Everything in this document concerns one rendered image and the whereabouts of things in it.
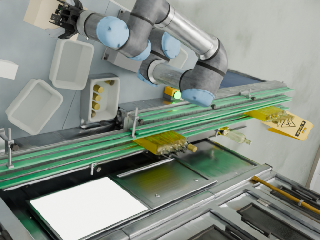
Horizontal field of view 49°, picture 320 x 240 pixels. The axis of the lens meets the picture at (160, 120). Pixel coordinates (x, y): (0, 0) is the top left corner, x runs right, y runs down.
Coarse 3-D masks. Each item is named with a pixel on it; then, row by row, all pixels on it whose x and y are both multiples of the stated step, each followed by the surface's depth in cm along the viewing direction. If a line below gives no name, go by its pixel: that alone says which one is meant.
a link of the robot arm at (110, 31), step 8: (88, 16) 97; (96, 16) 95; (104, 16) 94; (88, 24) 95; (96, 24) 93; (104, 24) 91; (112, 24) 90; (120, 24) 92; (88, 32) 96; (96, 32) 93; (104, 32) 91; (112, 32) 91; (120, 32) 93; (128, 32) 94; (96, 40) 96; (104, 40) 92; (112, 40) 92; (120, 40) 94; (112, 48) 98
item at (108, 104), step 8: (96, 80) 170; (104, 80) 174; (104, 88) 184; (112, 88) 184; (104, 96) 186; (112, 96) 185; (104, 104) 188; (112, 104) 187; (96, 112) 186; (104, 112) 188; (112, 112) 188; (96, 120) 179
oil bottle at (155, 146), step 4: (148, 136) 193; (136, 140) 195; (140, 140) 192; (144, 140) 190; (148, 140) 188; (152, 140) 188; (156, 140) 189; (140, 144) 193; (144, 144) 191; (148, 144) 188; (152, 144) 186; (156, 144) 185; (160, 144) 186; (164, 144) 187; (148, 148) 189; (152, 148) 186; (156, 148) 184; (160, 148) 183; (164, 148) 185; (152, 152) 187; (156, 152) 185; (160, 152) 184
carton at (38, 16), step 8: (32, 0) 113; (40, 0) 109; (48, 0) 110; (56, 0) 112; (64, 0) 114; (32, 8) 112; (40, 8) 109; (48, 8) 111; (56, 8) 113; (24, 16) 114; (32, 16) 111; (40, 16) 110; (48, 16) 112; (32, 24) 110; (40, 24) 111; (48, 24) 113; (72, 40) 121
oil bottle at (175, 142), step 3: (162, 135) 197; (165, 135) 198; (168, 135) 199; (165, 138) 195; (168, 138) 195; (171, 138) 196; (174, 138) 196; (171, 141) 192; (174, 141) 192; (177, 141) 193; (174, 144) 191; (177, 144) 192; (180, 144) 194; (174, 147) 192
